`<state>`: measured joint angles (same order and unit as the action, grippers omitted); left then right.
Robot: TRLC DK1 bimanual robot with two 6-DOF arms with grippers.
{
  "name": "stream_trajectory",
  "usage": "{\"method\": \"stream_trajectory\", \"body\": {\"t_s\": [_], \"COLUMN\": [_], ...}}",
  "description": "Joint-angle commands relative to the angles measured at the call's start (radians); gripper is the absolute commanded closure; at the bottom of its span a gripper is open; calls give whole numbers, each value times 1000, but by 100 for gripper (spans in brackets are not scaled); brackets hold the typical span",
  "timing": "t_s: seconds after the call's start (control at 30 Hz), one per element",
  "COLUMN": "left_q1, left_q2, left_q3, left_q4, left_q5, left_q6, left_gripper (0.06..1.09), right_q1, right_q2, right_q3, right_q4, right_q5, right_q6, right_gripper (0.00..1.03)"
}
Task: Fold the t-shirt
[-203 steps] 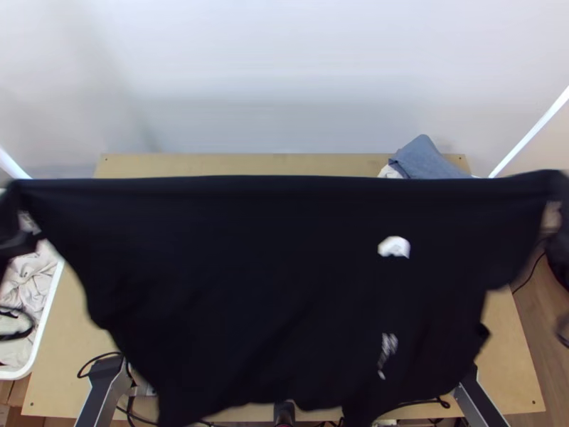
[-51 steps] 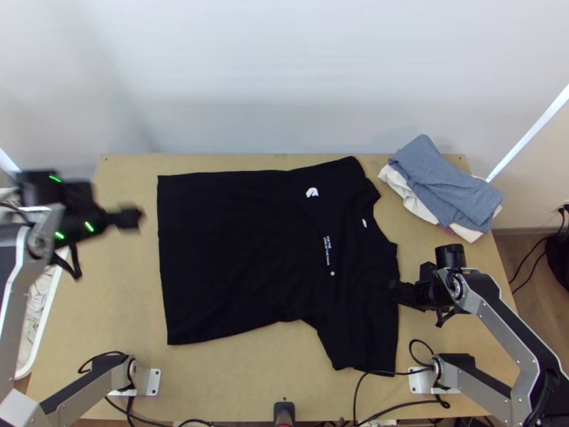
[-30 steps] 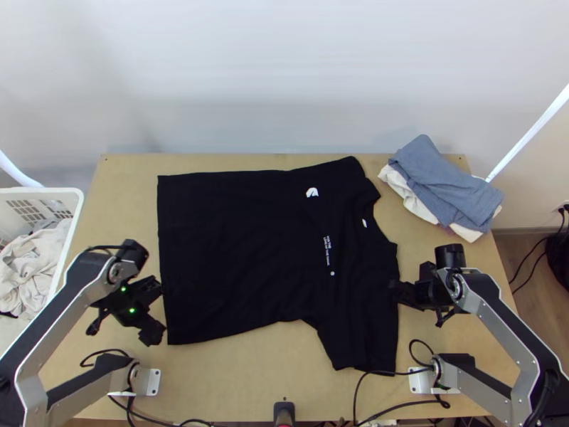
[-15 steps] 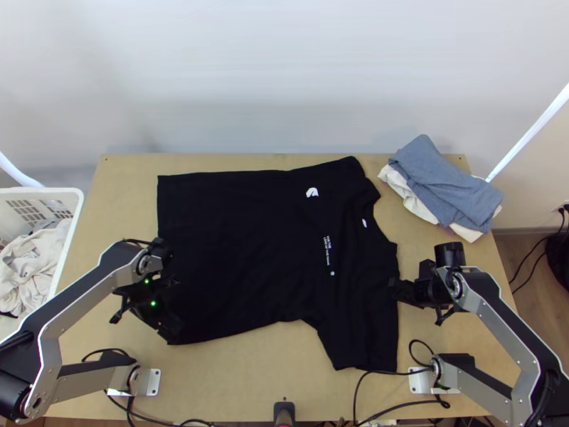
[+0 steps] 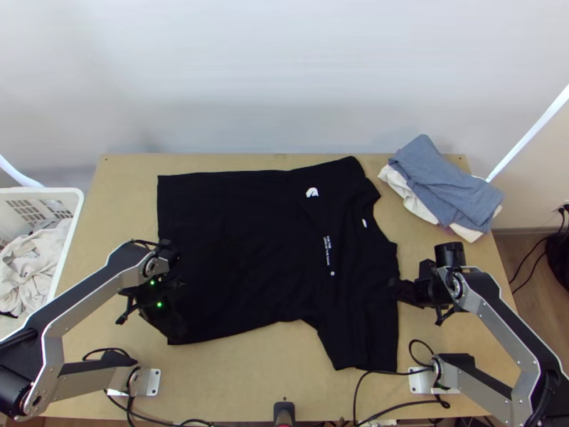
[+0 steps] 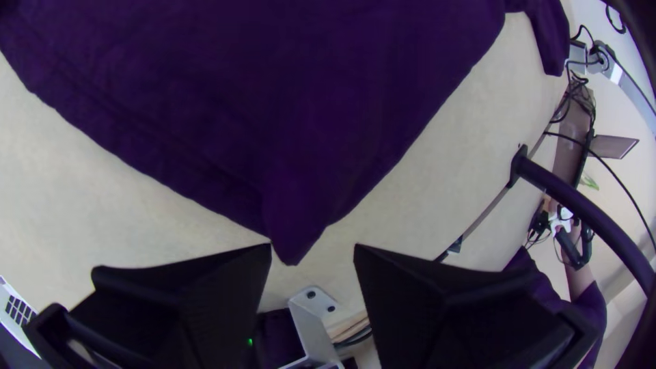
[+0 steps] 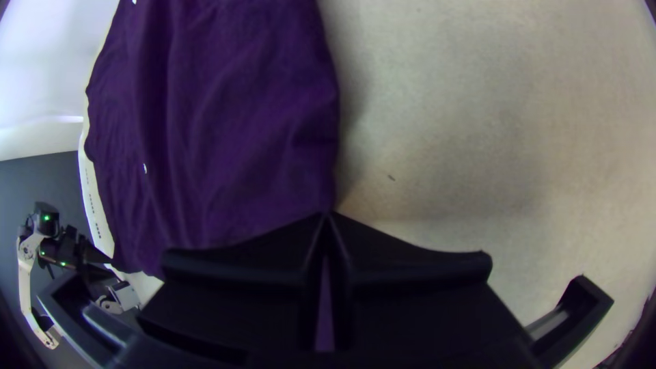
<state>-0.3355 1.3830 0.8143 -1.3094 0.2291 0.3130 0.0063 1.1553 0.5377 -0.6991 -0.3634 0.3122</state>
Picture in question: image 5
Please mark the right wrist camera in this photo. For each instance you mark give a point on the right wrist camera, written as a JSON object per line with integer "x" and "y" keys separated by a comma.
{"x": 427, "y": 269}

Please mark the white laundry basket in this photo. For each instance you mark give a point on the white laundry basket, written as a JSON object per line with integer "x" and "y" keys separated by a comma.
{"x": 66, "y": 195}

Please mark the heap of clothes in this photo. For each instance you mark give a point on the heap of clothes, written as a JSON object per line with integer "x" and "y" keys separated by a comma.
{"x": 31, "y": 262}

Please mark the pile of folded clothes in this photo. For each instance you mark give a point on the pile of folded clothes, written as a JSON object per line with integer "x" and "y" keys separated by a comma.
{"x": 444, "y": 187}

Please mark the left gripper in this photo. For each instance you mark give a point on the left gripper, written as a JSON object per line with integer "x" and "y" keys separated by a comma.
{"x": 169, "y": 327}

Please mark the white pole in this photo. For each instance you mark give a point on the white pole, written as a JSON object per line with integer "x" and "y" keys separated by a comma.
{"x": 524, "y": 138}

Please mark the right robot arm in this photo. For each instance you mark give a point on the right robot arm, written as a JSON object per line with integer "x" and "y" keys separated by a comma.
{"x": 493, "y": 307}

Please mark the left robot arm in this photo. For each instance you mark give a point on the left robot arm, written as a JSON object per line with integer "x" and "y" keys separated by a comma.
{"x": 89, "y": 284}

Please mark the black t-shirt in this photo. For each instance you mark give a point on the black t-shirt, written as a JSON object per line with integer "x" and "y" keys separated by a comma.
{"x": 266, "y": 244}

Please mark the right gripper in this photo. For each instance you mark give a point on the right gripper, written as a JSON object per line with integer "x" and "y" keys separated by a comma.
{"x": 429, "y": 293}

